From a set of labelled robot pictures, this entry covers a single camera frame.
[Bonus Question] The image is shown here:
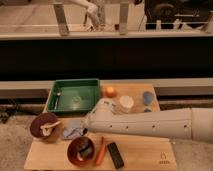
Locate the silver spoon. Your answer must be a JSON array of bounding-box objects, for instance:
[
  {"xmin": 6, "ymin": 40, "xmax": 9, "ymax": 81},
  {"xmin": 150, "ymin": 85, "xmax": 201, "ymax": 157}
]
[{"xmin": 54, "ymin": 92, "xmax": 61, "ymax": 110}]

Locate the beige wooden utensil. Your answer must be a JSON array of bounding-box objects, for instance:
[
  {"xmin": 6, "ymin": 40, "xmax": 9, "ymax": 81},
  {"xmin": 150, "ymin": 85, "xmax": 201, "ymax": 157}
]
[{"xmin": 40, "ymin": 121, "xmax": 60, "ymax": 136}]

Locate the green plastic tray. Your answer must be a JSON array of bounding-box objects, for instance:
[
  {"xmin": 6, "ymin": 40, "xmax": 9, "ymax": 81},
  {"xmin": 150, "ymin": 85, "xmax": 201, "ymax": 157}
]
[{"xmin": 47, "ymin": 78, "xmax": 101, "ymax": 114}]

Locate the orange carrot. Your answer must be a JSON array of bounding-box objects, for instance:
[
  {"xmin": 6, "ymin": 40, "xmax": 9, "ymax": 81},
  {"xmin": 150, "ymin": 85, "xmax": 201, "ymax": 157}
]
[{"xmin": 95, "ymin": 137, "xmax": 106, "ymax": 165}]

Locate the dark scrub brush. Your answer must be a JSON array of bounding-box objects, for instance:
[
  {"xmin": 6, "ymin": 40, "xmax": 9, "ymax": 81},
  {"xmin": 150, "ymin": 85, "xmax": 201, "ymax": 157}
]
[{"xmin": 78, "ymin": 143, "xmax": 94, "ymax": 160}]

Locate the blue cup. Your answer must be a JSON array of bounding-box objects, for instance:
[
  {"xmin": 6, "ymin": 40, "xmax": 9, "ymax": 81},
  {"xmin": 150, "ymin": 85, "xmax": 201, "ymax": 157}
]
[{"xmin": 143, "ymin": 91, "xmax": 154, "ymax": 105}]

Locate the blue cloth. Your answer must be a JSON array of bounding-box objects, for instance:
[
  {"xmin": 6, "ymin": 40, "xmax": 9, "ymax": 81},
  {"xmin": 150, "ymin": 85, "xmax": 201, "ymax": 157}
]
[{"xmin": 61, "ymin": 120, "xmax": 85, "ymax": 140}]

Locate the dark red bowl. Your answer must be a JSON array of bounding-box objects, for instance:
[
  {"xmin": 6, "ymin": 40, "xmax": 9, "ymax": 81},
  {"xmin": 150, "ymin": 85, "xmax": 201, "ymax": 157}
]
[{"xmin": 30, "ymin": 113, "xmax": 61, "ymax": 139}]

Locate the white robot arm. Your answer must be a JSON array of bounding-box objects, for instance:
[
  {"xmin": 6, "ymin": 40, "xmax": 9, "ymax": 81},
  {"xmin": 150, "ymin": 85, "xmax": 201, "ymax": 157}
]
[{"xmin": 83, "ymin": 99, "xmax": 213, "ymax": 143}]

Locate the metal bracket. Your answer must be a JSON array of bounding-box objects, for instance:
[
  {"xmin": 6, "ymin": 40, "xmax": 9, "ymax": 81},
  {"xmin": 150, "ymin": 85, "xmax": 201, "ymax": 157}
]
[
  {"xmin": 119, "ymin": 2, "xmax": 129, "ymax": 35},
  {"xmin": 53, "ymin": 2, "xmax": 69, "ymax": 36}
]

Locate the black rectangular block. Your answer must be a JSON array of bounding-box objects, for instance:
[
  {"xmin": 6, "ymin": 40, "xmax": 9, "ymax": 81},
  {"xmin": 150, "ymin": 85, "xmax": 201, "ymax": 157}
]
[{"xmin": 107, "ymin": 142, "xmax": 124, "ymax": 169}]

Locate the left metal bracket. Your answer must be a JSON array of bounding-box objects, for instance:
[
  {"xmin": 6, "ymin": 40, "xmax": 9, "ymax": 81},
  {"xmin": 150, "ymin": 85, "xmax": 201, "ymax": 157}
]
[{"xmin": 53, "ymin": 2, "xmax": 69, "ymax": 36}]

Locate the orange fruit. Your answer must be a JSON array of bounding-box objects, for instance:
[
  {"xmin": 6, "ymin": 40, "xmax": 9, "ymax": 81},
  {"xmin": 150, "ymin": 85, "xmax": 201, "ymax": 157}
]
[{"xmin": 105, "ymin": 86, "xmax": 116, "ymax": 98}]

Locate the white cup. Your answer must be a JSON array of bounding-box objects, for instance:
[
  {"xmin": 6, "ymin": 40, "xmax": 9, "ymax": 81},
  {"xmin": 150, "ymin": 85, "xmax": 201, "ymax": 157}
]
[{"xmin": 119, "ymin": 96, "xmax": 134, "ymax": 113}]

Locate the right metal bracket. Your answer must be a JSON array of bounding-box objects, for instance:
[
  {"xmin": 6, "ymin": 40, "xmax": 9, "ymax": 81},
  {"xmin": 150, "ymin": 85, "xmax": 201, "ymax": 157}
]
[{"xmin": 119, "ymin": 2, "xmax": 129, "ymax": 35}]

